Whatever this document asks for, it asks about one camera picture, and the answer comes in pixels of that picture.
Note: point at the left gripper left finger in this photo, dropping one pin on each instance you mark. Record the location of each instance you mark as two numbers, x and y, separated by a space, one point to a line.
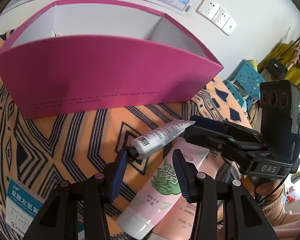
115 174

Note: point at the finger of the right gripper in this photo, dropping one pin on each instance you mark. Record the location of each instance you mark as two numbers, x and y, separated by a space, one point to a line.
210 124
214 139

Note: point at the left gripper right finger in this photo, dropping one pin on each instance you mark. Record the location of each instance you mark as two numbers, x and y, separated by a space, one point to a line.
185 172

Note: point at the pink green hand cream tube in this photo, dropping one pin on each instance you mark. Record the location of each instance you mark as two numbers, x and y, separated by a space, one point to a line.
159 194

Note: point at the white barcode tube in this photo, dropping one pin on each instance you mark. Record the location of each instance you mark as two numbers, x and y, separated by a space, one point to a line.
147 144

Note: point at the large pink cream tube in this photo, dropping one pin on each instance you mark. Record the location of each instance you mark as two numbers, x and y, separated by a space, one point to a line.
177 224

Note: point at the teal white medicine box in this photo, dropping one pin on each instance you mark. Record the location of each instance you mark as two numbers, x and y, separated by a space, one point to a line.
21 208

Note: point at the pink sleeve forearm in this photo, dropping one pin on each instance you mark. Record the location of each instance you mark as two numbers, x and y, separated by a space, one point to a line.
285 224

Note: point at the person's right hand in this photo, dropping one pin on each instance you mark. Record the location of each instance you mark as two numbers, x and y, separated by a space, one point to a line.
272 188

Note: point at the blue plastic basket rack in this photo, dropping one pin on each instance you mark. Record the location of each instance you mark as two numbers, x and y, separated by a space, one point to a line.
244 85

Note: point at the orange patterned blanket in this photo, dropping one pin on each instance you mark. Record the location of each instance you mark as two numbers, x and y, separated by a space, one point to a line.
39 154

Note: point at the yellow hanging coat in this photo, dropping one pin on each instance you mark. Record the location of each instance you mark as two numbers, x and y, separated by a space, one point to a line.
283 53

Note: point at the black handbag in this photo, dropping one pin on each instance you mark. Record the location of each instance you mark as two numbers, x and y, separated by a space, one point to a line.
276 69

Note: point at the pink cardboard box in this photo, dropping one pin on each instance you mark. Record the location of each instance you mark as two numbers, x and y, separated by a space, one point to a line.
80 55

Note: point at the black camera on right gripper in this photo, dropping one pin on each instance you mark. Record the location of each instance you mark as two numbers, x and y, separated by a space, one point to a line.
280 104

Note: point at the white wall socket panel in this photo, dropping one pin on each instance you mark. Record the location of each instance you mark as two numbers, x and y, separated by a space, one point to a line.
218 16

